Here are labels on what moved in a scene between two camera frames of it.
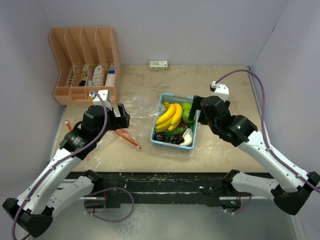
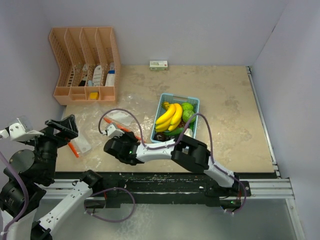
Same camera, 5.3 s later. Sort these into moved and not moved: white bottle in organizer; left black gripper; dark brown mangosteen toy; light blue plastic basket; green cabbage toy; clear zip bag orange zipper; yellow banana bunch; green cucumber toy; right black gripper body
Moved: clear zip bag orange zipper; right black gripper body; left black gripper
Not moved: light blue plastic basket; dark brown mangosteen toy; white bottle in organizer; green cabbage toy; green cucumber toy; yellow banana bunch
